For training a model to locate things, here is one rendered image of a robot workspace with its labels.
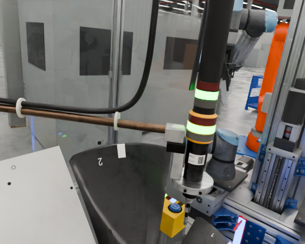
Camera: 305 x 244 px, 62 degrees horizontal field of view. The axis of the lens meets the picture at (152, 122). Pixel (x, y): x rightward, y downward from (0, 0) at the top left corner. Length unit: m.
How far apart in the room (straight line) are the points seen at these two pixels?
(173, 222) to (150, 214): 0.45
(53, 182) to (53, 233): 0.12
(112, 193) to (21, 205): 0.25
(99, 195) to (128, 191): 0.06
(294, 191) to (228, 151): 0.39
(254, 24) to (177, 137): 0.73
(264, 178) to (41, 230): 1.02
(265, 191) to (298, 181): 0.16
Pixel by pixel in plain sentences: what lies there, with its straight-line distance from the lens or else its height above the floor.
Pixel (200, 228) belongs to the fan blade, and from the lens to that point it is 0.78.
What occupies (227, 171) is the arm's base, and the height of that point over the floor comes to 1.08.
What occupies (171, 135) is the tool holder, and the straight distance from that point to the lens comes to 0.39.
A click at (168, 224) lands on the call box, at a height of 1.03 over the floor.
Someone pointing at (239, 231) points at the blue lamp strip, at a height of 1.14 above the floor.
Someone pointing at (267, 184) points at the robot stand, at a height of 1.05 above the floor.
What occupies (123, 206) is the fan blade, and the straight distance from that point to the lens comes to 0.55.
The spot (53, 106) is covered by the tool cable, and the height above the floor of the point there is 1.56.
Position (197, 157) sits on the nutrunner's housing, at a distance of 0.40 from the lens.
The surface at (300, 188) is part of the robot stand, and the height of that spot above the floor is 1.06.
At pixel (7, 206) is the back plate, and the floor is 1.28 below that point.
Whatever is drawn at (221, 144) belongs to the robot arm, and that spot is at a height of 1.22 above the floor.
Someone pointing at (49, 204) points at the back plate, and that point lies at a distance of 0.72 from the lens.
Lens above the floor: 1.68
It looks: 18 degrees down
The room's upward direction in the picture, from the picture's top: 6 degrees clockwise
